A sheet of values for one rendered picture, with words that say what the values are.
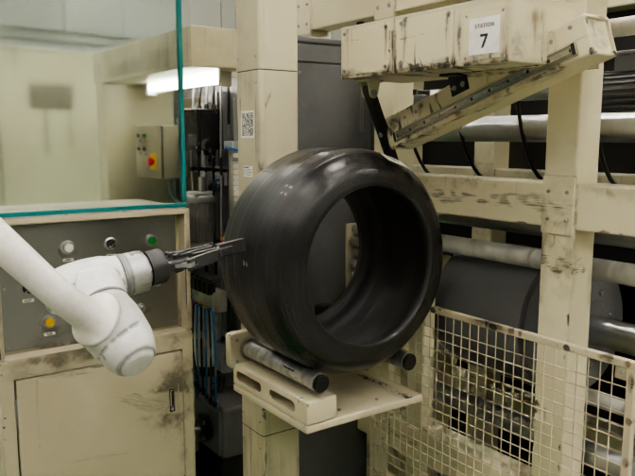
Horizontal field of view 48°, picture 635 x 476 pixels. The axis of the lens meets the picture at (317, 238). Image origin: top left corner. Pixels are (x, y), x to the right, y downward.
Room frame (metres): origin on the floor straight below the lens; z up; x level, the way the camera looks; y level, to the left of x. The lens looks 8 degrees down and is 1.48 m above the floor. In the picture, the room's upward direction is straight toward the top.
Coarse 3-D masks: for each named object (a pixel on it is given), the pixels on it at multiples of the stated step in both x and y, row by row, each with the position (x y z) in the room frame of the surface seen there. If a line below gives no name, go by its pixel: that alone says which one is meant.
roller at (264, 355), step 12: (252, 348) 1.82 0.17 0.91; (264, 348) 1.80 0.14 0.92; (264, 360) 1.77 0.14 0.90; (276, 360) 1.73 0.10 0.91; (288, 360) 1.70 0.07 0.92; (288, 372) 1.67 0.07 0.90; (300, 372) 1.63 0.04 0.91; (312, 372) 1.61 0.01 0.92; (312, 384) 1.59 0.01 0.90; (324, 384) 1.59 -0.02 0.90
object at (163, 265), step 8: (152, 256) 1.44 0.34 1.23; (160, 256) 1.45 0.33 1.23; (184, 256) 1.49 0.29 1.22; (152, 264) 1.43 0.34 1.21; (160, 264) 1.44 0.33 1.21; (168, 264) 1.45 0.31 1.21; (152, 272) 1.43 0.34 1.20; (160, 272) 1.44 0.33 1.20; (168, 272) 1.45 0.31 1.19; (160, 280) 1.45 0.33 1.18
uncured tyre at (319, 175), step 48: (336, 192) 1.60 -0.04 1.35; (384, 192) 1.95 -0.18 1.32; (288, 240) 1.54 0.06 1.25; (384, 240) 2.01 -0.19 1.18; (432, 240) 1.77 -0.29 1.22; (240, 288) 1.63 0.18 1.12; (288, 288) 1.53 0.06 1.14; (384, 288) 1.98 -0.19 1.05; (432, 288) 1.78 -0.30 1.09; (288, 336) 1.56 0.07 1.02; (336, 336) 1.90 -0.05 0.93; (384, 336) 1.71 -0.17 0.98
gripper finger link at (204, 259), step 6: (210, 252) 1.50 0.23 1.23; (216, 252) 1.51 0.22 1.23; (192, 258) 1.46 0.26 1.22; (198, 258) 1.47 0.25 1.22; (204, 258) 1.49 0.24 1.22; (210, 258) 1.50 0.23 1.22; (216, 258) 1.51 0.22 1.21; (198, 264) 1.47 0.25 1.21; (204, 264) 1.49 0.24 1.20; (192, 270) 1.45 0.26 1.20
